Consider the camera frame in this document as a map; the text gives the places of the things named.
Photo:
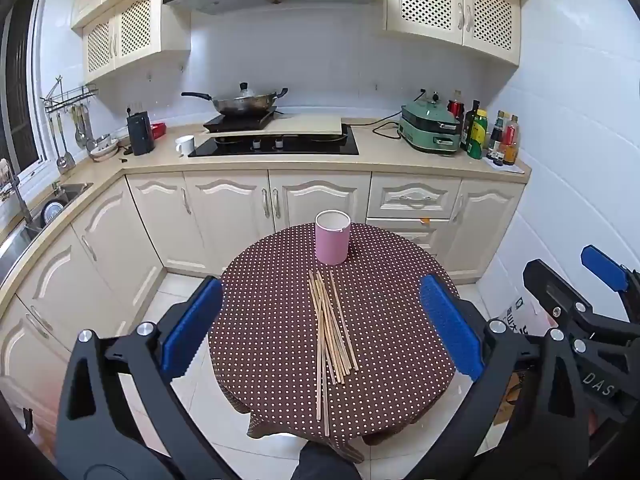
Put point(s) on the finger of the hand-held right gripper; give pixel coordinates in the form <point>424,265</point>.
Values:
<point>605,267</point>
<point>540,280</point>

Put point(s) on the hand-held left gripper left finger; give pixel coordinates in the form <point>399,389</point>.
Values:
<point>192,325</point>

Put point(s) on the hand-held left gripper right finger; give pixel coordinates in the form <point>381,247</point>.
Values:
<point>450,330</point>

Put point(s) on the pile of wooden chopsticks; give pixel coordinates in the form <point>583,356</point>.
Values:
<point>330,330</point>

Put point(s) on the pink cylindrical cup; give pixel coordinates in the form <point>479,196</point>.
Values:
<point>331,240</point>

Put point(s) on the white printed carton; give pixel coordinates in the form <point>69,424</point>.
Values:
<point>515,310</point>

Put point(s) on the round polka-dot table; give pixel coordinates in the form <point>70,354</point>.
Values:
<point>390,310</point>

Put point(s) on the cream cabinet drawer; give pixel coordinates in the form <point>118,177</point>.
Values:
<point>400,235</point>
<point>415,195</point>

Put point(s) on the red label sauce bottle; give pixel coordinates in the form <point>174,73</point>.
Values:
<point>510,142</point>

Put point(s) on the dark sauce bottle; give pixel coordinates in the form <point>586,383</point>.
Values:
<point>496,135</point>

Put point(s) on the yellow green bottle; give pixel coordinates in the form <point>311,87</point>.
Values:
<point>479,135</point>

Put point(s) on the plate in sink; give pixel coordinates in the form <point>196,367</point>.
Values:
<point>54,212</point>

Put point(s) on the white mug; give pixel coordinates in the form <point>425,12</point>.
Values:
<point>186,146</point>

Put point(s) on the person's dark trouser leg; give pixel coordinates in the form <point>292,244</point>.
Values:
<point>327,462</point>

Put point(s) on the beige kitchen countertop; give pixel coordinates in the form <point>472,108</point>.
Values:
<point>375,160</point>

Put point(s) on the green electric cooker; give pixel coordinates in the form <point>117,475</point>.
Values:
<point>430,127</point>

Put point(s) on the red can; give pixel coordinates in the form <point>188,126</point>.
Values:
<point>456,107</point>

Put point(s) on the steel kitchen sink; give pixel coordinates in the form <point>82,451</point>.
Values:
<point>20,240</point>

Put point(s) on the stack of bowls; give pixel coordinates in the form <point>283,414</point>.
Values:
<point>102,150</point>

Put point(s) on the black electric kettle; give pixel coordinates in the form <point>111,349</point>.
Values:
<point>141,135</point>

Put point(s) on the small red box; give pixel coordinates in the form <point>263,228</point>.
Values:
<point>158,131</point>

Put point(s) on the black glass gas hob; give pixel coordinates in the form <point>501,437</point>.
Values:
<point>300,147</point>

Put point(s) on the black induction cooker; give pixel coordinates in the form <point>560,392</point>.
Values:
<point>235,121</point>

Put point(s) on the hanging metal ladle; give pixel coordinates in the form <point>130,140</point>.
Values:
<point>62,160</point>

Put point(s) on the metal faucet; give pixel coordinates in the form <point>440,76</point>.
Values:
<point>20,200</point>

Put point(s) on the steel wok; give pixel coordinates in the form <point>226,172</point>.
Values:
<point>245,106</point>

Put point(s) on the glass wok lid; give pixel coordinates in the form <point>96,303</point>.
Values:
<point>244,94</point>

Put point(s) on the cream lattice upper cabinet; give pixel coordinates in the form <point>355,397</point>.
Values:
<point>135,30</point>
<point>450,5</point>

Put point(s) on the kitchen window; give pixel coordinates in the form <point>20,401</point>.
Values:
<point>20,85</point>

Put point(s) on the metal wall utensil rack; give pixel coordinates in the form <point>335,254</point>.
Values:
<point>70,95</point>

